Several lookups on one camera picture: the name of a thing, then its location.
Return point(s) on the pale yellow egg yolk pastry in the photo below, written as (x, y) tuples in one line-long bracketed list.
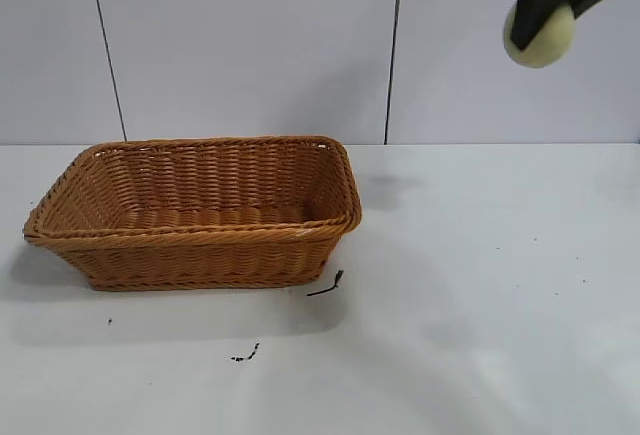
[(550, 47)]

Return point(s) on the brown woven wicker basket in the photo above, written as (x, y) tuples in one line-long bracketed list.
[(200, 255)]

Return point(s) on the black twig piece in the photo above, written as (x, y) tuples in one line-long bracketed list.
[(327, 290)]

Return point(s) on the black crumbly debris bit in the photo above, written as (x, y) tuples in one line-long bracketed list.
[(247, 355)]

